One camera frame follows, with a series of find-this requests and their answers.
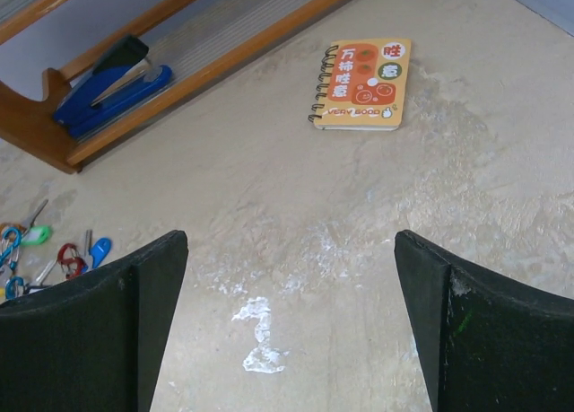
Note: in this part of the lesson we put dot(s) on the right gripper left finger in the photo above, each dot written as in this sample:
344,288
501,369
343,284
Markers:
96,342

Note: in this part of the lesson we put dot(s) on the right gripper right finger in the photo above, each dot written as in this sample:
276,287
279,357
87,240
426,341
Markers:
485,342

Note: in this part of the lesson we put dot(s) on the key with blue tag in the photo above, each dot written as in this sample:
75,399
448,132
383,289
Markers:
94,254

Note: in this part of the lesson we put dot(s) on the red carabiner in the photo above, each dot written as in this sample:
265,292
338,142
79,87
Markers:
70,260

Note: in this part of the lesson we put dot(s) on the blue carabiner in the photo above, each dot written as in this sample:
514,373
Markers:
10,248
15,288

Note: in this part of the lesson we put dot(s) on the key with green tag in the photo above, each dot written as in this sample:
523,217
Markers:
35,234

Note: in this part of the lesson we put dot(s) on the orange carabiner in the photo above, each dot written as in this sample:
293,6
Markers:
8,227

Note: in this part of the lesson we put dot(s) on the blue stapler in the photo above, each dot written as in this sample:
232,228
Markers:
121,78

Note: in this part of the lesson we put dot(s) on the orange spiral notebook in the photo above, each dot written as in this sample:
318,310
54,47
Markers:
362,85

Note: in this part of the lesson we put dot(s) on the wooden shelf rack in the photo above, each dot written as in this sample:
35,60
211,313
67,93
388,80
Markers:
167,55

